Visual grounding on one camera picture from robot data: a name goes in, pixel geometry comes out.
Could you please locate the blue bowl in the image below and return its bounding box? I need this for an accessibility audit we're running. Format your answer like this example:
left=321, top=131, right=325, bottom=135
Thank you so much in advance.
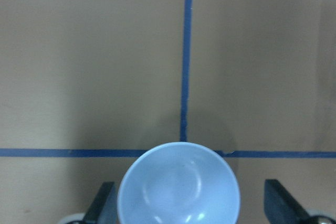
left=117, top=142, right=240, bottom=223

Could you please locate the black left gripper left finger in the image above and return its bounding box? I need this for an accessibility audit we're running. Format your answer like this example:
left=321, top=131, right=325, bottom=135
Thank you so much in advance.
left=83, top=182, right=117, bottom=224

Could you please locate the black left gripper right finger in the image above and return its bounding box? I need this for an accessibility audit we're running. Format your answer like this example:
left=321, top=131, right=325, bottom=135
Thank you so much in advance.
left=264, top=179, right=310, bottom=224

